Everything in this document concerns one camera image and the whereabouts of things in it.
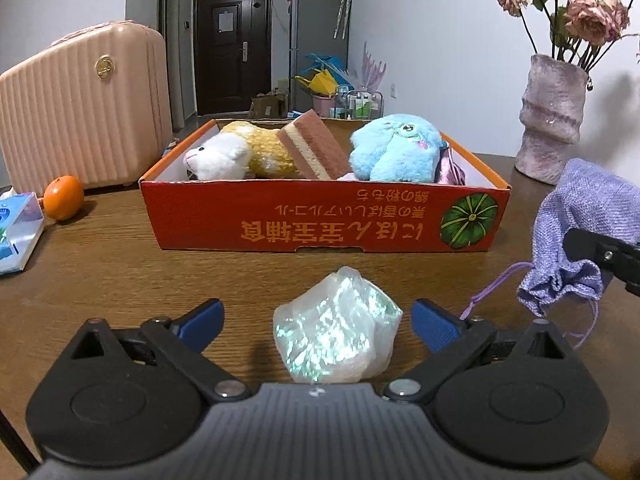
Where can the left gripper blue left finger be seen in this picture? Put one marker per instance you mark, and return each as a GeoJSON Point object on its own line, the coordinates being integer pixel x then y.
{"type": "Point", "coordinates": [198, 328]}

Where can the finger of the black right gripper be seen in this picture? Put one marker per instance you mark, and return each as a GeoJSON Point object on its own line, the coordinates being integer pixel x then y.
{"type": "Point", "coordinates": [608, 253]}

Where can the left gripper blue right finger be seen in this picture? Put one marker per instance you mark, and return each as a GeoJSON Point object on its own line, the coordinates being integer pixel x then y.
{"type": "Point", "coordinates": [435, 326]}

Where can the purple drawstring cloth bag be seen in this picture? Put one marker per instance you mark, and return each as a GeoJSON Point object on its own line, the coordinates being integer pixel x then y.
{"type": "Point", "coordinates": [589, 198]}

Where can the iridescent plastic bag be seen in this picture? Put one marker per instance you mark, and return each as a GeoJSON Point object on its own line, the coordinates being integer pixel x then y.
{"type": "Point", "coordinates": [340, 331]}

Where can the white and yellow plush toy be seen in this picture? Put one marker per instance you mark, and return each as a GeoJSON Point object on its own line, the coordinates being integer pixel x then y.
{"type": "Point", "coordinates": [240, 150]}

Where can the blue fluffy plush toy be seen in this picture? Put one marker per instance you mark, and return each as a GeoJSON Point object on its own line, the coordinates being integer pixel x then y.
{"type": "Point", "coordinates": [396, 148]}

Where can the red cardboard box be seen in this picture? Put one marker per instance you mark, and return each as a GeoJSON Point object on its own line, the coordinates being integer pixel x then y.
{"type": "Point", "coordinates": [271, 215]}

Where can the pink satin cloth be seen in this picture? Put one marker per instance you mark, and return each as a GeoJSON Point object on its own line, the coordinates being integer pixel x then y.
{"type": "Point", "coordinates": [448, 172]}

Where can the purple textured vase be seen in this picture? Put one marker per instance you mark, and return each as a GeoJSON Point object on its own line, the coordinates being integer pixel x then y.
{"type": "Point", "coordinates": [552, 113]}

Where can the orange fruit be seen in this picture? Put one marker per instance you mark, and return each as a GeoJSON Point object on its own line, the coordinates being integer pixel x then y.
{"type": "Point", "coordinates": [63, 198]}

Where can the blue tissue pack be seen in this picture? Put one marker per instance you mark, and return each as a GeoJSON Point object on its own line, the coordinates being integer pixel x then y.
{"type": "Point", "coordinates": [22, 222]}

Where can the dried pink rose bouquet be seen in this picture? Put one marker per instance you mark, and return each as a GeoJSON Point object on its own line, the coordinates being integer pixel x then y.
{"type": "Point", "coordinates": [581, 31]}

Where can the brown cardboard box on floor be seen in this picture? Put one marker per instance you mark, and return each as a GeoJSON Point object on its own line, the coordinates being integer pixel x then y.
{"type": "Point", "coordinates": [269, 106]}

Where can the metal trolley with bottles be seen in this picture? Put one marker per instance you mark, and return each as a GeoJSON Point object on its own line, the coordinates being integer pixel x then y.
{"type": "Point", "coordinates": [357, 104]}

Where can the pink ribbed suitcase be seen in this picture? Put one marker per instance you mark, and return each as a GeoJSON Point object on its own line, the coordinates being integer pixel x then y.
{"type": "Point", "coordinates": [94, 105]}

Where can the dark brown entrance door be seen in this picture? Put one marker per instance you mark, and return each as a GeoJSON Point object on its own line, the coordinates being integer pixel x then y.
{"type": "Point", "coordinates": [232, 54]}

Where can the grey refrigerator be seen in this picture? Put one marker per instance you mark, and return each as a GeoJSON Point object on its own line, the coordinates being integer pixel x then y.
{"type": "Point", "coordinates": [312, 25]}

